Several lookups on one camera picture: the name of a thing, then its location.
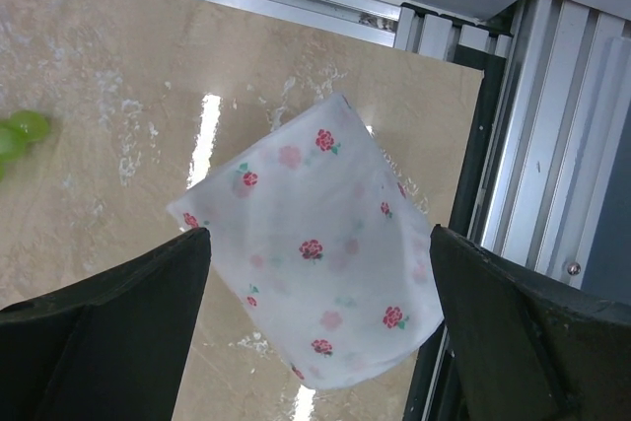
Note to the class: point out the dotted paper roll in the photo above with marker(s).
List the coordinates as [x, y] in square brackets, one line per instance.
[312, 230]

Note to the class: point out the aluminium table frame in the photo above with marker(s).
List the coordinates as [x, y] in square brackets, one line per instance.
[547, 171]

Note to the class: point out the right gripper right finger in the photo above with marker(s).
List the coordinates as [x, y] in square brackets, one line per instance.
[528, 347]

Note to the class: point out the green grape bunch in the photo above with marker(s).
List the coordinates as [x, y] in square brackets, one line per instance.
[22, 128]

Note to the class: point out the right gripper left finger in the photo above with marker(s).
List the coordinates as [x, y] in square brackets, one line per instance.
[110, 347]

